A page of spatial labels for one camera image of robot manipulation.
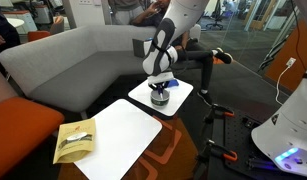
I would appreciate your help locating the white round table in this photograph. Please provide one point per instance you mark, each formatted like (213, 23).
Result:
(15, 22)

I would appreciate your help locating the orange and beige sofa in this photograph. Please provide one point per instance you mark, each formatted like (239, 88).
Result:
(19, 133)

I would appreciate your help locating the seated person in black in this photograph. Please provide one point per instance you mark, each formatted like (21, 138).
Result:
(199, 58)

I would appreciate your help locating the black office chair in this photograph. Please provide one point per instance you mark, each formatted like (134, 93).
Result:
(217, 15)

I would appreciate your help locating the blue cloth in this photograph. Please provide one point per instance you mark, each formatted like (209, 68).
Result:
(173, 83)

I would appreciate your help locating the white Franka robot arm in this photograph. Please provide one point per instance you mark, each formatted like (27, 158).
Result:
(286, 133)

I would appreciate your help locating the grey corner sofa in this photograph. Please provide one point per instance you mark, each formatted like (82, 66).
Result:
(69, 66)

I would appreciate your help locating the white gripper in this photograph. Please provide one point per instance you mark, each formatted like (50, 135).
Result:
(159, 79)

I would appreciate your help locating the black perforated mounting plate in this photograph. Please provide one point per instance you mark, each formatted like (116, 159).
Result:
(233, 133)

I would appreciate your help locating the white green-banded mug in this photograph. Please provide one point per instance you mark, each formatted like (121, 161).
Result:
(159, 101)

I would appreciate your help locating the standing person in grey trousers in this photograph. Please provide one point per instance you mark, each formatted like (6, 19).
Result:
(124, 13)

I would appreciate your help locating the yellow paper packet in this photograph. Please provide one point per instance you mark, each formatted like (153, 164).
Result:
(73, 150)

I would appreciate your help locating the standing person in dark clothes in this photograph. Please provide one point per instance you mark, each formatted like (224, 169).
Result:
(3, 36)

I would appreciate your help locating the blue pen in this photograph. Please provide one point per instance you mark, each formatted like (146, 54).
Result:
(160, 93)

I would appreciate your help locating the white side table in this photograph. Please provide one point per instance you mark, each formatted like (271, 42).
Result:
(123, 133)
(179, 95)

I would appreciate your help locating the black orange-tipped clamp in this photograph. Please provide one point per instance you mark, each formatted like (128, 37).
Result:
(219, 111)
(223, 153)

